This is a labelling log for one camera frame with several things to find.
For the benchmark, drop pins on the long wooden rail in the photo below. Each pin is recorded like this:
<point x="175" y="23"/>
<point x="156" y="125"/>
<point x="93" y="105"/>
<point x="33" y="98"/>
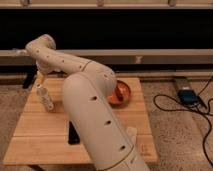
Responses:
<point x="147" y="56"/>

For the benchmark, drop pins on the small white sponge block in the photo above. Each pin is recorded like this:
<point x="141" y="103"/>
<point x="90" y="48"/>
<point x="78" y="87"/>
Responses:
<point x="132" y="132"/>

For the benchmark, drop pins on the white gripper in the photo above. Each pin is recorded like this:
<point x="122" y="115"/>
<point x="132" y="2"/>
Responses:
<point x="40" y="78"/>

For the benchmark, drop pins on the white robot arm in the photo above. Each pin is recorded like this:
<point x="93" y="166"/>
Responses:
<point x="84" y="98"/>

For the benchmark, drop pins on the orange bowl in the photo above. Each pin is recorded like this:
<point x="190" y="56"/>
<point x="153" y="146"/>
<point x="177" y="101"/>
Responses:
<point x="120" y="95"/>

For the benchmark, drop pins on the black power adapter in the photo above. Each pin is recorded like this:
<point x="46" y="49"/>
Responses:
<point x="187" y="96"/>

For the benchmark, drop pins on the wooden table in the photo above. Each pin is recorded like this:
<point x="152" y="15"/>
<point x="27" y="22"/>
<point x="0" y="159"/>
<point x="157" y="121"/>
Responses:
<point x="41" y="137"/>

